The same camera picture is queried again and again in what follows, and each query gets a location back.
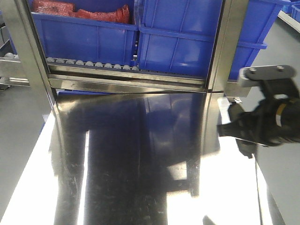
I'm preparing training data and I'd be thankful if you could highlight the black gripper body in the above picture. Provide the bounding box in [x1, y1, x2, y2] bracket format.
[217, 65, 300, 146]

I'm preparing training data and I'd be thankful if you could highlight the brake pad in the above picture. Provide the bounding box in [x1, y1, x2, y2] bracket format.
[228, 102, 257, 159]

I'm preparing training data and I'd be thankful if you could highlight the right blue plastic bin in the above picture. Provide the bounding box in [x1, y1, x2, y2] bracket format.
[136, 0, 291, 80]

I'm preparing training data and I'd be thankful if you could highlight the blue plastic bin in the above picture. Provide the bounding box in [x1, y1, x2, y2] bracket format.
[136, 0, 291, 80]
[31, 0, 138, 66]

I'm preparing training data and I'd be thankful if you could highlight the left blue plastic bin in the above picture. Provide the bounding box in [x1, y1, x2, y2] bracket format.
[31, 0, 138, 66]

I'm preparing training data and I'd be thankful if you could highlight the red mesh bag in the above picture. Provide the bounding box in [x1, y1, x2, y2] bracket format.
[32, 0, 130, 24]

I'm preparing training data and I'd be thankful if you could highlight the stainless steel rack frame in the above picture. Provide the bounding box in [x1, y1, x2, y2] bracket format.
[0, 0, 249, 116]

